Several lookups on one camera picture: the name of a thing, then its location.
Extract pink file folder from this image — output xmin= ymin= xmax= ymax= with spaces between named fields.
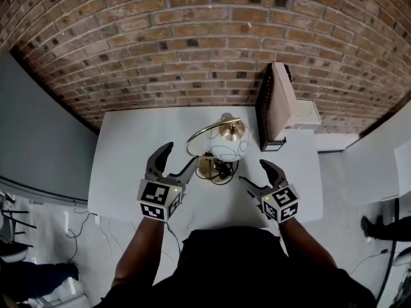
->
xmin=268 ymin=62 xmax=298 ymax=141

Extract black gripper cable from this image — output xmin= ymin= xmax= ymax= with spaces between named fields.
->
xmin=165 ymin=222 xmax=182 ymax=262

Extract white wall base panel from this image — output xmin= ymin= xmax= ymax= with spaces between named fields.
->
xmin=314 ymin=133 xmax=359 ymax=153

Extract grey refrigerator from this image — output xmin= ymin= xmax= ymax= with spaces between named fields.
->
xmin=0 ymin=50 xmax=100 ymax=205

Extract black floor cable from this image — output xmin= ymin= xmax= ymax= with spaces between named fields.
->
xmin=66 ymin=212 xmax=97 ymax=264

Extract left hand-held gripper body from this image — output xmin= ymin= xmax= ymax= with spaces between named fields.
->
xmin=137 ymin=171 xmax=187 ymax=221

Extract person's left forearm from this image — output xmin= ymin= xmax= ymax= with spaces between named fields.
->
xmin=110 ymin=216 xmax=166 ymax=288

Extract white cabinet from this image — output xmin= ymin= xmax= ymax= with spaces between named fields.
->
xmin=342 ymin=101 xmax=411 ymax=205

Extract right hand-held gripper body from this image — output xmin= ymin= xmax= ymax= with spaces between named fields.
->
xmin=256 ymin=183 xmax=302 ymax=224

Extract black file holder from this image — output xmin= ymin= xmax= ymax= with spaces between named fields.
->
xmin=255 ymin=63 xmax=293 ymax=153

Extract white desk with drawers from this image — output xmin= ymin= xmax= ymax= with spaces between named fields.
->
xmin=87 ymin=106 xmax=324 ymax=229

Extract white desk cable box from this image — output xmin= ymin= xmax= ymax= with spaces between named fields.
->
xmin=290 ymin=98 xmax=322 ymax=131

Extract white stool black legs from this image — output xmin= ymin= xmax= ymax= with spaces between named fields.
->
xmin=0 ymin=209 xmax=36 ymax=262

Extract person's right forearm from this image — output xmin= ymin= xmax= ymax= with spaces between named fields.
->
xmin=277 ymin=218 xmax=340 ymax=272

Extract person's black clothing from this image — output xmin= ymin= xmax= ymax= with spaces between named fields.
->
xmin=92 ymin=226 xmax=376 ymax=308

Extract gold globe table lamp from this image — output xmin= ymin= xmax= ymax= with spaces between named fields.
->
xmin=185 ymin=112 xmax=252 ymax=185

